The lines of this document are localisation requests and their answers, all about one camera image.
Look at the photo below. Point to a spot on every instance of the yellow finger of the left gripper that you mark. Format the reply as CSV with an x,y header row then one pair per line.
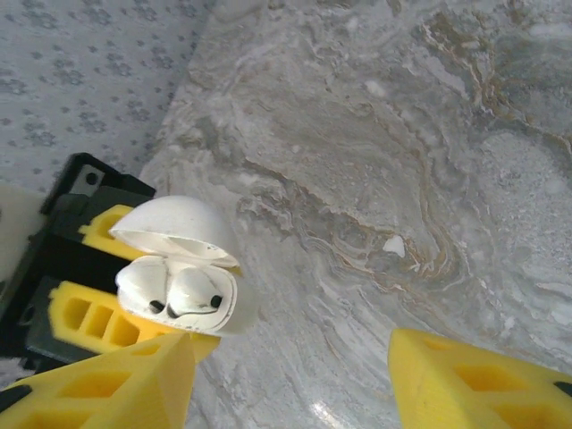
x,y
96,232
67,308

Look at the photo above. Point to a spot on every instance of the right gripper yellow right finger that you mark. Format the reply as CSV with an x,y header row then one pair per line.
x,y
424,380

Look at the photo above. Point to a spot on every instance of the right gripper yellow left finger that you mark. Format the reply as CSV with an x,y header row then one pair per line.
x,y
156,393

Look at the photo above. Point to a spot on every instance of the round earbud charging case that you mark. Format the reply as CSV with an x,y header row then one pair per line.
x,y
179,219

